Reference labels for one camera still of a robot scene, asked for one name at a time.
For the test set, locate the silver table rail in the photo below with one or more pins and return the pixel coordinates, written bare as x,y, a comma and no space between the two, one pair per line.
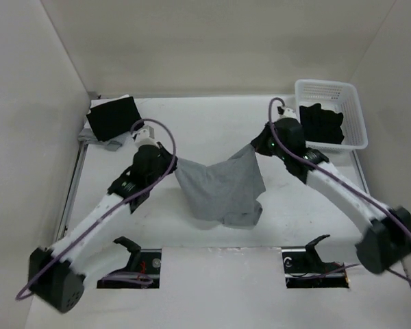
65,215

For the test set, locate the folded white tank top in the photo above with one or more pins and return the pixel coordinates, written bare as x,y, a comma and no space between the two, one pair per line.
97,102

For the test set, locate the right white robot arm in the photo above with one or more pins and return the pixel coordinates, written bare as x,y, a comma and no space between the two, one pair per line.
386,232

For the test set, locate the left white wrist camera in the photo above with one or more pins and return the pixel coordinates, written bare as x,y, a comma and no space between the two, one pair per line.
144,136

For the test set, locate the white plastic basket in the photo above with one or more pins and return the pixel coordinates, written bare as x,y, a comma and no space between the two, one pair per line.
339,97

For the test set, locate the grey tank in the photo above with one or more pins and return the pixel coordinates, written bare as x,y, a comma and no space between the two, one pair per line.
87,136
226,192

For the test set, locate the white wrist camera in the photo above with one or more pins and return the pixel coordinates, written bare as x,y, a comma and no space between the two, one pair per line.
144,136
286,112

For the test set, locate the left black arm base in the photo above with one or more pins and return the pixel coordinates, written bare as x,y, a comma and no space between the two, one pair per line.
142,270

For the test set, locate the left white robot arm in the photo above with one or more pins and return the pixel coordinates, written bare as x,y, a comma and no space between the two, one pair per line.
96,249

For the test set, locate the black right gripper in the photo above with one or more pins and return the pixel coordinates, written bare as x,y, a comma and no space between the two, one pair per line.
259,143

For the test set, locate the black tank top in basket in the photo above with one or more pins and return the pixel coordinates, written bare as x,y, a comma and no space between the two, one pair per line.
320,125

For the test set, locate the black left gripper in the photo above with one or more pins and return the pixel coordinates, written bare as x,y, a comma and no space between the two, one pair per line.
166,155

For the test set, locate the folded black tank top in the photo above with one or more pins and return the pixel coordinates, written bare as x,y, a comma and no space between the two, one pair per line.
113,118

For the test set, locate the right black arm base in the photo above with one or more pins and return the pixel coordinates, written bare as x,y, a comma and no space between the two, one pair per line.
305,269

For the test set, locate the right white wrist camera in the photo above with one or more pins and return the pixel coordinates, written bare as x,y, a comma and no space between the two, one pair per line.
286,112

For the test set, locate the folded grey tank top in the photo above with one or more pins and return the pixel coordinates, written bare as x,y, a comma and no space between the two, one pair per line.
87,136

